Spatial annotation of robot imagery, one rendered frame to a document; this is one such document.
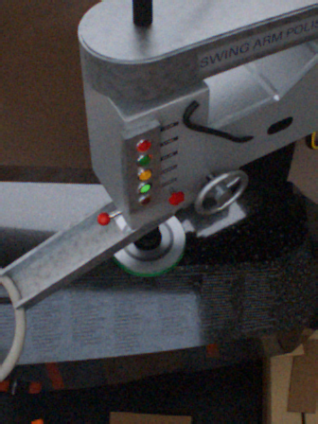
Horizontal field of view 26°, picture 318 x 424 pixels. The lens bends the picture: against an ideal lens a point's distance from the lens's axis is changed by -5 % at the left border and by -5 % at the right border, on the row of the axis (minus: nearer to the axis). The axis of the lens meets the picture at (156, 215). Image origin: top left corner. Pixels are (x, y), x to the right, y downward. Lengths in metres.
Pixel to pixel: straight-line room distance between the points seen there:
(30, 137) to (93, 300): 1.45
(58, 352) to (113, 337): 0.18
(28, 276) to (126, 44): 0.84
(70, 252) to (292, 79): 0.76
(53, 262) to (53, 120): 1.56
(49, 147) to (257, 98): 1.80
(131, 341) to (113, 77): 0.99
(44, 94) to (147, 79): 2.23
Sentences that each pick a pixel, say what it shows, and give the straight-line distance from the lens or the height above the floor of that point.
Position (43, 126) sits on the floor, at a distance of 3.37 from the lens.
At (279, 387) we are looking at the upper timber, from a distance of 2.50.
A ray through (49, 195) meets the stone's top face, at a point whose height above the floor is 0.80.
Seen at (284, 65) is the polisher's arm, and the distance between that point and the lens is 1.65.
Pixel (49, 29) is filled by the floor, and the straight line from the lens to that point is 3.87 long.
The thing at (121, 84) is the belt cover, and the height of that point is 1.61.
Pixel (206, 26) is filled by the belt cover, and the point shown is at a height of 1.67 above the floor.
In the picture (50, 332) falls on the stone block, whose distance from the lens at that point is 2.09.
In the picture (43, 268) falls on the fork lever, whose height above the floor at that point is 0.90.
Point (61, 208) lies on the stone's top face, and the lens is 2.12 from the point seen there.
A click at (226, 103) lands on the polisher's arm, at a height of 1.37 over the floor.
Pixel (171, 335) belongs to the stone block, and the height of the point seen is 0.65.
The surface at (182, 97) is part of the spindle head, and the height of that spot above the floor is 1.52.
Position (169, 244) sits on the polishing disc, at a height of 0.83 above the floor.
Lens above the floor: 2.58
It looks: 58 degrees down
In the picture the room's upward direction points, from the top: straight up
